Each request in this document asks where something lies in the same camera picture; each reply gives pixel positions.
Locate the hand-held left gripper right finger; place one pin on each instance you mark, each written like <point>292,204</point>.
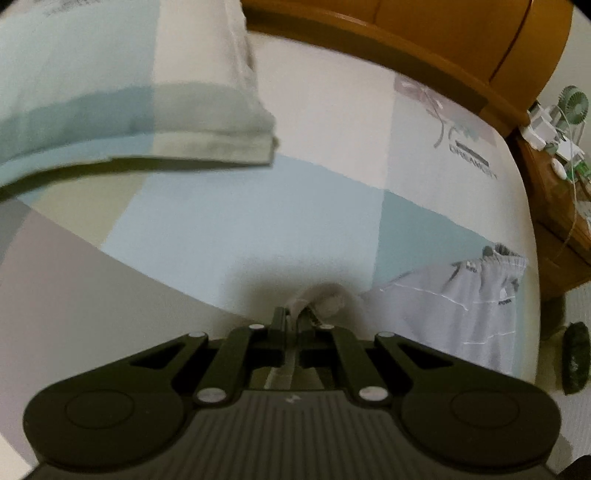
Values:
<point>310,346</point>

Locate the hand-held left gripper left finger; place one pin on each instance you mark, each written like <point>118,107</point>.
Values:
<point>280,332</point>

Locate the grey printed pants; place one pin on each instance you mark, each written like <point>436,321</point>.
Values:
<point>438,314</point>

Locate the patchwork bed sheet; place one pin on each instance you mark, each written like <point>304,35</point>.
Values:
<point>231,230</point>

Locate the dark green object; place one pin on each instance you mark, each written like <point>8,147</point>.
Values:
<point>577,360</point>

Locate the wooden nightstand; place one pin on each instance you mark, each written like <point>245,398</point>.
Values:
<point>554,221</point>

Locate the small white round object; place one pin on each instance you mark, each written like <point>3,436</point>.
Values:
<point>558,168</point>

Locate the pastel checked pillow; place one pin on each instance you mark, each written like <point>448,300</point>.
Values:
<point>115,69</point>

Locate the white box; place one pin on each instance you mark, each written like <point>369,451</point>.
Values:
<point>540,124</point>

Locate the small green object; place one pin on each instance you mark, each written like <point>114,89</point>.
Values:
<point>582,170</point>

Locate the wooden headboard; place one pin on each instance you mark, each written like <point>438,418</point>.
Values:
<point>438,41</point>

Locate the green desk fan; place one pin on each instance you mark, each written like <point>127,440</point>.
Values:
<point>577,99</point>

